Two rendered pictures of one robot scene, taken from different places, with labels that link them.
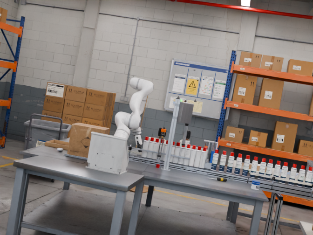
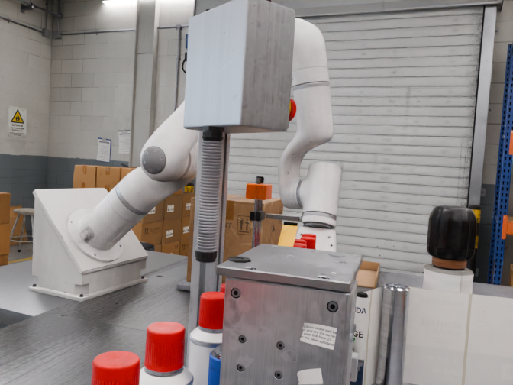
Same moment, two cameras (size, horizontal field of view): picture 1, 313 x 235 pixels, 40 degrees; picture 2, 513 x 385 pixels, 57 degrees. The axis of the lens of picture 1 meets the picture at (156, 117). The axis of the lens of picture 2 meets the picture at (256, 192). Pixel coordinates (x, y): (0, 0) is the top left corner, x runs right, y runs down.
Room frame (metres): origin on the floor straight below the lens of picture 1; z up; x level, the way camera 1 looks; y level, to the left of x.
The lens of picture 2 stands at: (4.29, -1.01, 1.23)
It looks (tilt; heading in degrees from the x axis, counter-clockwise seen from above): 3 degrees down; 102
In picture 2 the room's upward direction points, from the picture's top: 4 degrees clockwise
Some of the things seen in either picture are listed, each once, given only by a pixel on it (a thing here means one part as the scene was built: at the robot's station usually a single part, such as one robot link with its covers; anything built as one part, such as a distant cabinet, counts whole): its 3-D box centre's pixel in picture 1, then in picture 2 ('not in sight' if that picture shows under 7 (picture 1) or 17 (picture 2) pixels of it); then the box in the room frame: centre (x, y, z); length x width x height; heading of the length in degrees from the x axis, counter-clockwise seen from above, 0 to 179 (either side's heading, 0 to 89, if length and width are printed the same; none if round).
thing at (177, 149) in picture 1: (176, 152); not in sight; (4.17, -0.25, 0.98); 0.05 x 0.05 x 0.20
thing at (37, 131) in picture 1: (45, 145); not in sight; (6.38, 1.55, 0.48); 0.89 x 0.63 x 0.96; 8
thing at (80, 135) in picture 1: (88, 140); (238, 237); (3.91, 0.57, 0.99); 0.30 x 0.24 x 0.27; 87
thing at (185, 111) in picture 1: (182, 112); (237, 72); (4.09, -0.24, 1.38); 0.17 x 0.10 x 0.19; 140
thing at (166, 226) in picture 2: not in sight; (138, 221); (2.06, 3.69, 0.57); 1.20 x 0.85 x 1.14; 81
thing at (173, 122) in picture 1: (172, 134); (211, 198); (4.03, -0.17, 1.16); 0.04 x 0.04 x 0.67; 85
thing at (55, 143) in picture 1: (64, 145); (343, 270); (4.26, 0.85, 0.85); 0.30 x 0.26 x 0.04; 85
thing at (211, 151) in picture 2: (185, 134); (209, 194); (4.07, -0.29, 1.18); 0.04 x 0.04 x 0.21
